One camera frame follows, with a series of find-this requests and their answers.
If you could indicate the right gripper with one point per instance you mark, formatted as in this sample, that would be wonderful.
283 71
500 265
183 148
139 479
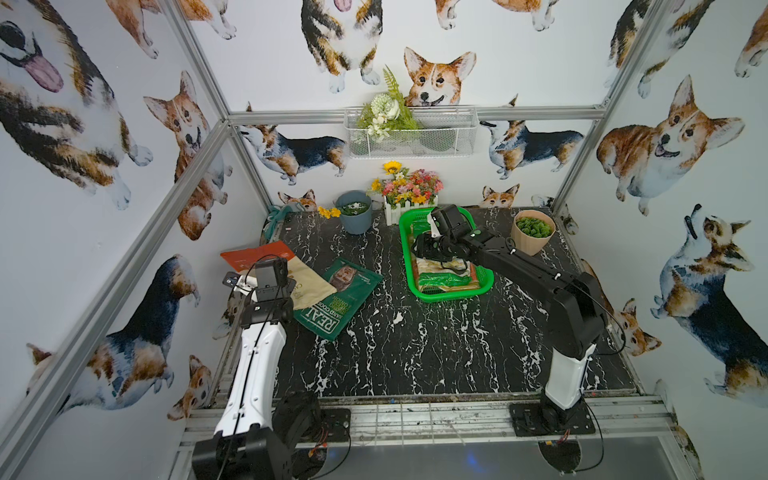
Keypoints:
432 245

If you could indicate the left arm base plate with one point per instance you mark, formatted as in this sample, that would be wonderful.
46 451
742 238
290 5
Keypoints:
330 425

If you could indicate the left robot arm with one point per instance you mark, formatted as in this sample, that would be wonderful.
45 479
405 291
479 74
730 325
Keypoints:
254 439

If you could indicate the beige pot with green plant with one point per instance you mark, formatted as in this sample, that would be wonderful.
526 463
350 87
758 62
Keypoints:
532 230

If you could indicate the white wire wall basket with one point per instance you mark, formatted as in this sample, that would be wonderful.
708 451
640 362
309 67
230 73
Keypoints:
433 133

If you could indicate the green plastic basket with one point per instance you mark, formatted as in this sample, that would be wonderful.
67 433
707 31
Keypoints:
406 223

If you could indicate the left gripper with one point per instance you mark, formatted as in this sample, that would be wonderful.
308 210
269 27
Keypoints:
245 287

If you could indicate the aluminium front rail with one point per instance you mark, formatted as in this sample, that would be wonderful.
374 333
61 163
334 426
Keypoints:
489 421

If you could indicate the white flower green fern bouquet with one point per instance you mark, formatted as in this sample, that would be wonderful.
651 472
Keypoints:
387 113

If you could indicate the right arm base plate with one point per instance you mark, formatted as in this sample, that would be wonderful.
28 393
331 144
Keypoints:
539 419

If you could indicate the green white Cimba cassava bag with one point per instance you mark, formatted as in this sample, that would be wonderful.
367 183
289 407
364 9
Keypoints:
434 275

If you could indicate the grey blue plant pot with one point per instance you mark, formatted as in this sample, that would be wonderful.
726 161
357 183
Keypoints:
356 211

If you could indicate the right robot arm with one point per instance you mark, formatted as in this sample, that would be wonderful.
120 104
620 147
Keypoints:
576 317

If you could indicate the dark green Real chips bag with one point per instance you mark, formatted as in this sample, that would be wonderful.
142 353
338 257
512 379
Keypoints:
353 284

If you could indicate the red cream cassava chips bag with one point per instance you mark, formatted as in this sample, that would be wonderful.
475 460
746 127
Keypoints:
310 288

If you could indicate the flowers in white fence box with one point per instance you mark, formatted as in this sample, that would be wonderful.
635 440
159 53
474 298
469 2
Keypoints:
403 190

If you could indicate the yellow flowers with teal ribbon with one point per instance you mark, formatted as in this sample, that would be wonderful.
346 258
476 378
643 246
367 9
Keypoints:
276 216

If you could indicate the yellow chips bag red label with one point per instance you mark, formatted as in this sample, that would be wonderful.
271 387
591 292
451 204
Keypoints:
474 283

